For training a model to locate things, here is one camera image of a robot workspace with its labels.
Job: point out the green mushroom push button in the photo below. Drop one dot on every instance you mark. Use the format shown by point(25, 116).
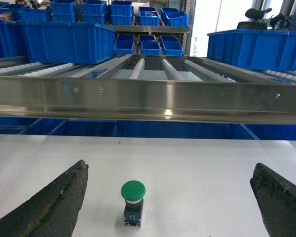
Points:
point(133, 193)

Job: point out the large blue bin centre shelf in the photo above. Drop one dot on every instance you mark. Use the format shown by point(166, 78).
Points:
point(64, 42)

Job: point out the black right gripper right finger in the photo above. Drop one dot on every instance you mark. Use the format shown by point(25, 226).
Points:
point(276, 198)

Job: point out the large blue bin far left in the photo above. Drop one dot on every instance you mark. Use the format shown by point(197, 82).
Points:
point(11, 40)

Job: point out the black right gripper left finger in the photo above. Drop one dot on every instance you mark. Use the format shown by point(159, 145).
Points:
point(53, 211)

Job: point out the small blue bin back right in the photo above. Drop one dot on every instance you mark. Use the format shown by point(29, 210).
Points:
point(171, 46)

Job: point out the small blue bin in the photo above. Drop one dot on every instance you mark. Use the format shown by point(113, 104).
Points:
point(149, 45)
point(171, 46)
point(124, 44)

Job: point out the small blue bin back middle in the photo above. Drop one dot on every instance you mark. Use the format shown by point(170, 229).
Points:
point(149, 45)

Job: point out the stainless steel roller shelf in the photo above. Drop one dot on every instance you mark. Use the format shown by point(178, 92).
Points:
point(142, 87)

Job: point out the large blue bin right shelf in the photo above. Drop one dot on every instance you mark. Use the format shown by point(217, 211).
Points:
point(254, 49)

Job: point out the black office chair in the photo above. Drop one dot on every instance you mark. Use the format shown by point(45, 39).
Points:
point(256, 16)

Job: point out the small blue bin back left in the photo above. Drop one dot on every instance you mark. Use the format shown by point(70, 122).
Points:
point(124, 44)

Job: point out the large blue bin shelf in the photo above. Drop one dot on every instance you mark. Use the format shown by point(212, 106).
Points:
point(254, 49)
point(64, 42)

